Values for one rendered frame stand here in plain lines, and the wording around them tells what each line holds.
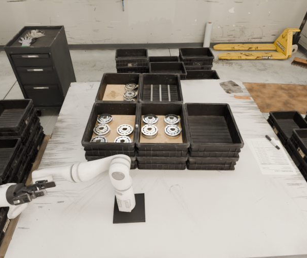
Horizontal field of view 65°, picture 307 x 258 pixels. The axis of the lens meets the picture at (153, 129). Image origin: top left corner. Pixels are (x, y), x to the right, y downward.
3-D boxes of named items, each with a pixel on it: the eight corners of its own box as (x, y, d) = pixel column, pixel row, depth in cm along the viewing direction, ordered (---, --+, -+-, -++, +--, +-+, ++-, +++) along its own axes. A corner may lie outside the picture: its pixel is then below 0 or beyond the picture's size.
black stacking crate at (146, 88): (181, 116, 170) (183, 103, 162) (139, 115, 170) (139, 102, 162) (177, 86, 200) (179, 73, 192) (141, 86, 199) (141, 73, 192)
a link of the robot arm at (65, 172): (39, 168, 127) (82, 160, 121) (42, 186, 127) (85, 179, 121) (26, 171, 118) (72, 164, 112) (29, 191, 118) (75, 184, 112)
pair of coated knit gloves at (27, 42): (31, 47, 242) (30, 44, 240) (12, 47, 241) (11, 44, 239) (39, 38, 261) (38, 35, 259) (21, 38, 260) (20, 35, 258)
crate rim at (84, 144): (135, 147, 133) (135, 144, 132) (81, 146, 133) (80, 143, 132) (138, 105, 163) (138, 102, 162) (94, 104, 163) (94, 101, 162)
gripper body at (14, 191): (-1, 192, 84) (22, 187, 82) (16, 180, 92) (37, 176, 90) (8, 210, 86) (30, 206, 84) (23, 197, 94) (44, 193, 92)
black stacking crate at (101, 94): (139, 115, 170) (138, 102, 162) (96, 115, 170) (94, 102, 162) (141, 86, 199) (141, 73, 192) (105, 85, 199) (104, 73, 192)
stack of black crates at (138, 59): (147, 79, 340) (147, 47, 310) (148, 90, 317) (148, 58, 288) (118, 79, 338) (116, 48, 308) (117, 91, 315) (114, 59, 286)
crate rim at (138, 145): (190, 148, 133) (190, 145, 132) (135, 147, 133) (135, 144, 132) (183, 105, 163) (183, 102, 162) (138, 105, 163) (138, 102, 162)
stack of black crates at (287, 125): (308, 154, 235) (319, 136, 220) (278, 155, 233) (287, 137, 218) (288, 127, 265) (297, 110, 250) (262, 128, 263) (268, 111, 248)
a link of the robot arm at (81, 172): (75, 158, 118) (69, 174, 111) (127, 150, 112) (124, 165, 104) (84, 171, 123) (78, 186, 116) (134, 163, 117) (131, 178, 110)
